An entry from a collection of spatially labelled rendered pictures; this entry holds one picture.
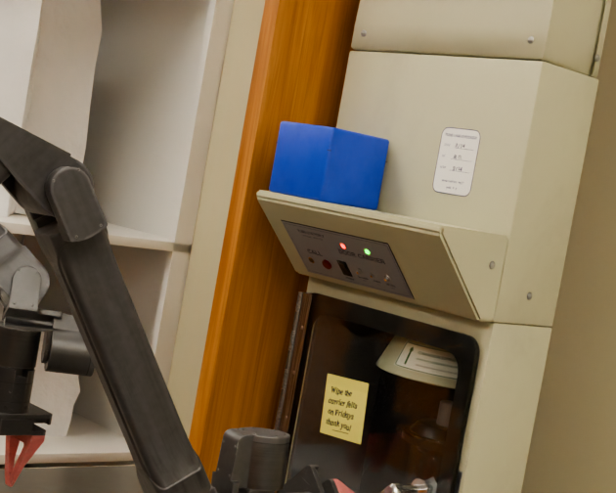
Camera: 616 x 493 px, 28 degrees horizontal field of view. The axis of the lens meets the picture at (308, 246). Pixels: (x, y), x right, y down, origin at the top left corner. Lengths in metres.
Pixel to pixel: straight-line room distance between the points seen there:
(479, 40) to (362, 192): 0.23
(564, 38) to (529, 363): 0.38
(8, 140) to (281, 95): 0.56
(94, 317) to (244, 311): 0.46
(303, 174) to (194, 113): 1.05
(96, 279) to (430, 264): 0.39
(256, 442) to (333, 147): 0.38
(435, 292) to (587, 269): 0.50
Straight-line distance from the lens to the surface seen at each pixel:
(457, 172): 1.47
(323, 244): 1.50
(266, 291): 1.65
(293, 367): 1.62
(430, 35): 1.54
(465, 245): 1.35
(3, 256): 1.55
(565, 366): 1.88
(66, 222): 1.16
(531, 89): 1.42
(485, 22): 1.48
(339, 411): 1.56
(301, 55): 1.65
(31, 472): 2.25
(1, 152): 1.15
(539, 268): 1.46
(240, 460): 1.31
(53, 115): 2.60
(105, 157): 2.85
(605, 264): 1.85
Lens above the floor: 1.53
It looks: 3 degrees down
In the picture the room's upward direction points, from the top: 10 degrees clockwise
